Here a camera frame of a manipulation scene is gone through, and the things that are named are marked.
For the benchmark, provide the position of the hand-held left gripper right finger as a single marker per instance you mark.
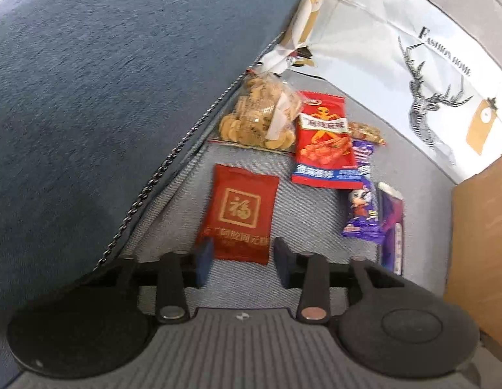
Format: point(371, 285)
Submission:
point(284, 261)

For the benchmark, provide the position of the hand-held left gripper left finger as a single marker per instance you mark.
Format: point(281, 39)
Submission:
point(205, 261)

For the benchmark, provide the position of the dark red gold-square packet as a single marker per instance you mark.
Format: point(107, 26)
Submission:
point(238, 210)

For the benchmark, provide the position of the purple white long packet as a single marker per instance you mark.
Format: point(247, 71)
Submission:
point(390, 227)

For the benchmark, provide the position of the red snack packet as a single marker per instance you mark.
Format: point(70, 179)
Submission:
point(323, 146)

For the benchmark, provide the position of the small peanut packet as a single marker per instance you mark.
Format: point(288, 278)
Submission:
point(366, 131)

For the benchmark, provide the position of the brown cardboard box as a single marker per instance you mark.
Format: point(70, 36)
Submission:
point(481, 231)

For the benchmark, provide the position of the purple cartoon snack packet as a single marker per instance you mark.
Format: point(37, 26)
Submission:
point(362, 210)

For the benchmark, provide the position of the small purple snack packet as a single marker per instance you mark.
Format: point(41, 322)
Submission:
point(363, 156)

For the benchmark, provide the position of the clear bag of cookies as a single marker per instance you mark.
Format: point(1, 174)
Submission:
point(251, 117)

